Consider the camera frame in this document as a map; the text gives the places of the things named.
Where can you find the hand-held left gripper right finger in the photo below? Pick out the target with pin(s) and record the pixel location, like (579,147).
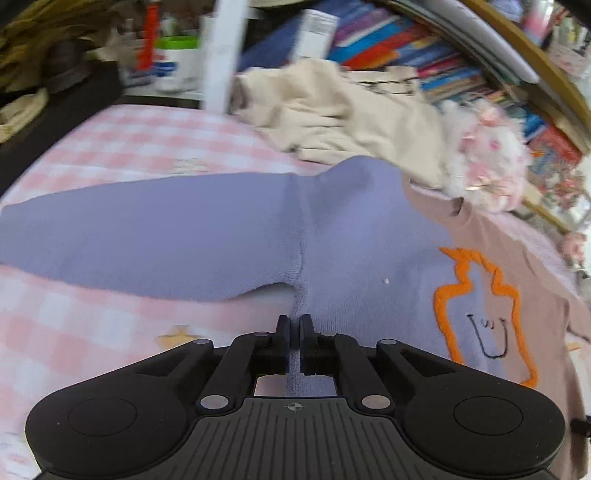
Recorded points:
(306,341)

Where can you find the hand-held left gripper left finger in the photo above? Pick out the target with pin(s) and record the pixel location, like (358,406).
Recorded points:
(282,341)

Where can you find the lavender and brown sweater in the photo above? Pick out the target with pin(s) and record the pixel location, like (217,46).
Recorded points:
(184,240)

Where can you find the cream garment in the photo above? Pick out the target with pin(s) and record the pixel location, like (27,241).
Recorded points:
(332,115)

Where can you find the pink checkered blanket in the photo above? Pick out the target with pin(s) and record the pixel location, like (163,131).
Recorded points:
(115,152)

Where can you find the pink and white fluffy plush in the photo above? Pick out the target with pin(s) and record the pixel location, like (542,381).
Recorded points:
(489,152)

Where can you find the small pink plush toy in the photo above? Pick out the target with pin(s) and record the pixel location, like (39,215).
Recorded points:
(573,249)

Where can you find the dark blue cloth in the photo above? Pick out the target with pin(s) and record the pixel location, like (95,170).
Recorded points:
(270,48)

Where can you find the white jar with green lid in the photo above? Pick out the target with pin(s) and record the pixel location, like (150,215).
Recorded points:
(178,64)

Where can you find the white carton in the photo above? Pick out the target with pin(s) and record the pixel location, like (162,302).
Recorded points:
(314,34)

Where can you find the row of colourful books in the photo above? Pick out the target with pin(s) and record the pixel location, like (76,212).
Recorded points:
(415,46)

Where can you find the red bottle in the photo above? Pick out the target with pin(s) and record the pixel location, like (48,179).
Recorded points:
(147,41)

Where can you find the grey white board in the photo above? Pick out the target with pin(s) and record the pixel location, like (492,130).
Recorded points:
(480,37)

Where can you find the olive cloth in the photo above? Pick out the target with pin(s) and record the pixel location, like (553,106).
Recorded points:
(37,37)

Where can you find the white post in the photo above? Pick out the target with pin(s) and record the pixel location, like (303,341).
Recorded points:
(221,55)

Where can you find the curved wooden frame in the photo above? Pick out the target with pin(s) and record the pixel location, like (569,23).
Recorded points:
(549,69)

